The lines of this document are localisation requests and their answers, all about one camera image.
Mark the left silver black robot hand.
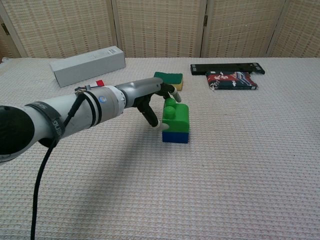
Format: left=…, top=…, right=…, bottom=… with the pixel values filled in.
left=116, top=77, right=182, bottom=130

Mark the green toy brick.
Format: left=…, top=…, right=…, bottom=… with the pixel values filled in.
left=161, top=97, right=191, bottom=133

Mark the blue toy building block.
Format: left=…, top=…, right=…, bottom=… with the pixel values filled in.
left=161, top=129, right=190, bottom=145

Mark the green yellow sponge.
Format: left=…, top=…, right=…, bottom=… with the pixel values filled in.
left=152, top=71, right=184, bottom=91

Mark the long white cardboard box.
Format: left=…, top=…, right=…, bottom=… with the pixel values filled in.
left=49, top=46, right=127, bottom=88

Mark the flat black plastic strip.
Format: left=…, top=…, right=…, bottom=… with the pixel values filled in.
left=190, top=62, right=266, bottom=76

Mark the red blue packet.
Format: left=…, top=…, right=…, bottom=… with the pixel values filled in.
left=206, top=70, right=258, bottom=92

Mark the beige woven tablecloth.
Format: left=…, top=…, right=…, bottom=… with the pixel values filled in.
left=0, top=56, right=320, bottom=240

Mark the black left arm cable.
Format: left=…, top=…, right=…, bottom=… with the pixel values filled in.
left=29, top=86, right=92, bottom=240

